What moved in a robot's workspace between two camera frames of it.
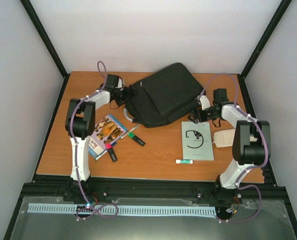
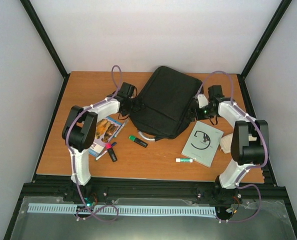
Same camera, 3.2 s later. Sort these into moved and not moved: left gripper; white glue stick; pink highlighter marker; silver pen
Moved: left gripper; silver pen
Not moved: pink highlighter marker; white glue stick
